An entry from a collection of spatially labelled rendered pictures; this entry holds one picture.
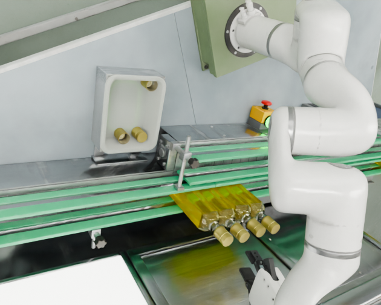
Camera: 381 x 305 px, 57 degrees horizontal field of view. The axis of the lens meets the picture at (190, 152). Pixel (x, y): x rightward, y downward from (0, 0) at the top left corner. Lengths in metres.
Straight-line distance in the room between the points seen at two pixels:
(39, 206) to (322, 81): 0.67
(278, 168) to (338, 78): 0.20
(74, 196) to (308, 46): 0.65
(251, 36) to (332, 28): 0.32
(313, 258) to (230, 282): 0.46
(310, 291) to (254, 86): 0.87
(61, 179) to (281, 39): 0.66
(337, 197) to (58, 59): 0.73
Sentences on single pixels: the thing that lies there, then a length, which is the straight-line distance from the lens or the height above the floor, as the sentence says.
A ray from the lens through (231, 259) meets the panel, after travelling 1.09.
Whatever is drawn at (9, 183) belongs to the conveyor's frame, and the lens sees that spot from 0.96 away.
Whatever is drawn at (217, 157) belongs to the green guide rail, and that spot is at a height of 0.96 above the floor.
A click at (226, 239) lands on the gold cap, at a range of 0.92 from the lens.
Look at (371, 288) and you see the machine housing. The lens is 1.24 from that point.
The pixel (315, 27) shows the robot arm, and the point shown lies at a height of 1.21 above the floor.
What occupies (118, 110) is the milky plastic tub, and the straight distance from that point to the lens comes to 1.04.
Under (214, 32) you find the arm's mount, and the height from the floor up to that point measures 0.83.
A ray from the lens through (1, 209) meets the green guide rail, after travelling 0.90.
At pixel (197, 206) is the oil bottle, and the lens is 0.98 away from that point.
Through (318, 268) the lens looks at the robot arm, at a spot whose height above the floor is 1.46.
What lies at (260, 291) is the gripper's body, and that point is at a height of 1.33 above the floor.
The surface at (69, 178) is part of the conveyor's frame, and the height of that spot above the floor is 0.86.
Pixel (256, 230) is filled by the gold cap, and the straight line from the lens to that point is 1.00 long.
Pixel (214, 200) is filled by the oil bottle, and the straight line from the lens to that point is 1.03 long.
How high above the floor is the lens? 1.67
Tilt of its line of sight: 47 degrees down
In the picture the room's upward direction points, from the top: 131 degrees clockwise
